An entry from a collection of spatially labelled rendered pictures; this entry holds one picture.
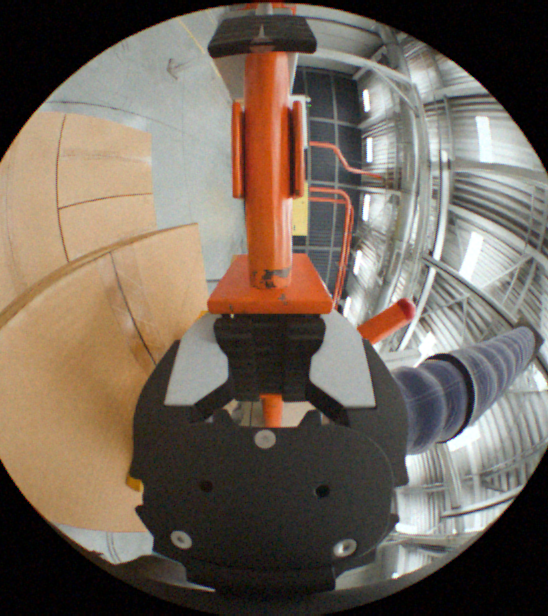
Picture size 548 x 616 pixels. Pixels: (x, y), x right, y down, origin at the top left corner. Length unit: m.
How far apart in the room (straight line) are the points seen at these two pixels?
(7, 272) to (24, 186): 0.24
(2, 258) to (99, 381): 0.57
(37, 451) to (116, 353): 0.11
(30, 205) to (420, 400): 1.01
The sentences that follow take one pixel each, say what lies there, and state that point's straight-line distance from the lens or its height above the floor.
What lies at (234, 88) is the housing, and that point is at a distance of 0.16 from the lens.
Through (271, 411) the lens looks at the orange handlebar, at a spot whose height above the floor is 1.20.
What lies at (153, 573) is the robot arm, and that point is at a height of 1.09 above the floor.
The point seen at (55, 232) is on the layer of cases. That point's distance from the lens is 0.73.
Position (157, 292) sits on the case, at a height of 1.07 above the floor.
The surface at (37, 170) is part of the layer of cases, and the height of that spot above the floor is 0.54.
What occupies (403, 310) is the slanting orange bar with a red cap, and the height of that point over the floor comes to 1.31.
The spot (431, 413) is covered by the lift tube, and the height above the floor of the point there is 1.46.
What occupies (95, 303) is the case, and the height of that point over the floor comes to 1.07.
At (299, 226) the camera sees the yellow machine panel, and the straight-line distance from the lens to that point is 7.48.
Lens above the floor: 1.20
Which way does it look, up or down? 2 degrees down
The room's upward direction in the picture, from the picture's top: 89 degrees clockwise
